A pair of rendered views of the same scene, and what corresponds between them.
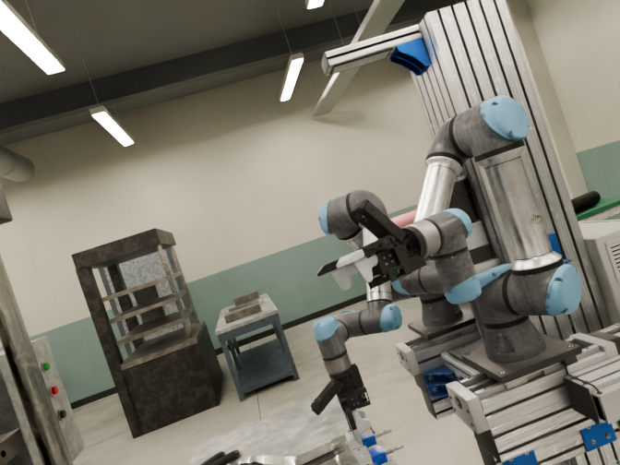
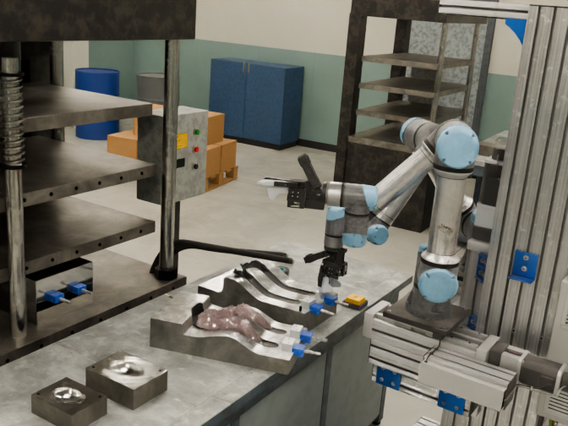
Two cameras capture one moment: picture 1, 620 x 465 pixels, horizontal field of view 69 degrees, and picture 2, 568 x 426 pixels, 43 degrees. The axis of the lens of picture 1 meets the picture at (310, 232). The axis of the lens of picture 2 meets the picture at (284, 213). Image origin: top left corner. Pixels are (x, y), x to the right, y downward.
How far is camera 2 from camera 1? 169 cm
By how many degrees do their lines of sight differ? 41
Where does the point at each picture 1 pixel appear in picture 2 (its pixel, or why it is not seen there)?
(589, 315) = (532, 336)
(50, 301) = (341, 21)
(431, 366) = not seen: hidden behind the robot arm
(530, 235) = (434, 237)
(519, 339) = (418, 301)
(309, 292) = not seen: outside the picture
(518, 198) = (438, 207)
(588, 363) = (458, 350)
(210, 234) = not seen: hidden behind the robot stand
